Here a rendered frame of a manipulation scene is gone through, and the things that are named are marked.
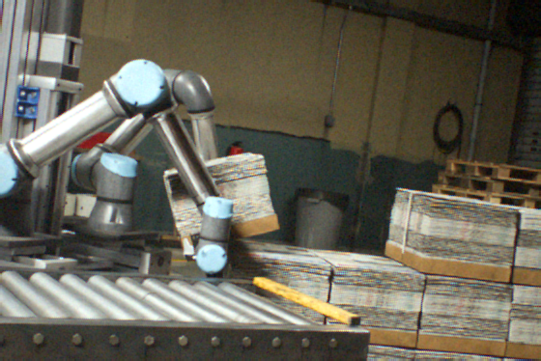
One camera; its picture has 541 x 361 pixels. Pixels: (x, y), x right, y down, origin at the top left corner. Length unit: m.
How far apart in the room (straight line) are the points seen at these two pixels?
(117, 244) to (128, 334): 1.24
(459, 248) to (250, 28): 7.35
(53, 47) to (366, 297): 1.17
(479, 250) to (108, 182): 1.16
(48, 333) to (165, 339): 0.21
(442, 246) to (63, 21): 1.29
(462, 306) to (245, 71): 7.30
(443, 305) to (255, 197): 0.66
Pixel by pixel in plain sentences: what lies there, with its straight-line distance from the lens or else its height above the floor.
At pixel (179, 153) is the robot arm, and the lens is 2.43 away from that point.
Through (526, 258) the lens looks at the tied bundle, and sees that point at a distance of 2.89.
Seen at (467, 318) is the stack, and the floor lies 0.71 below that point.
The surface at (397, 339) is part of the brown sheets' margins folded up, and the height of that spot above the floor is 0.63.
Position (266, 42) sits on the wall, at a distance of 10.02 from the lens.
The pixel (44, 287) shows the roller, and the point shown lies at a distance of 1.96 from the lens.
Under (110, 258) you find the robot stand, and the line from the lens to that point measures 2.86.
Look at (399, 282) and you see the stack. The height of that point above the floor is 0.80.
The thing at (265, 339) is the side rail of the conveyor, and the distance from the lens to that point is 1.74.
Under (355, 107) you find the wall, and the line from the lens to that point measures 10.62.
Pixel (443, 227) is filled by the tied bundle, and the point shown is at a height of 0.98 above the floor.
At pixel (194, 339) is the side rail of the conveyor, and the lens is 1.67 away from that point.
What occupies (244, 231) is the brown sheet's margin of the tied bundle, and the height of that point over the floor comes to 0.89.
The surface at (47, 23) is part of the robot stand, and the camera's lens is 2.78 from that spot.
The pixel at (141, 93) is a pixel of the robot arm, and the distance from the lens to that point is 2.27.
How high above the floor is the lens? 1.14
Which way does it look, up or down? 3 degrees down
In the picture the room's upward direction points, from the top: 8 degrees clockwise
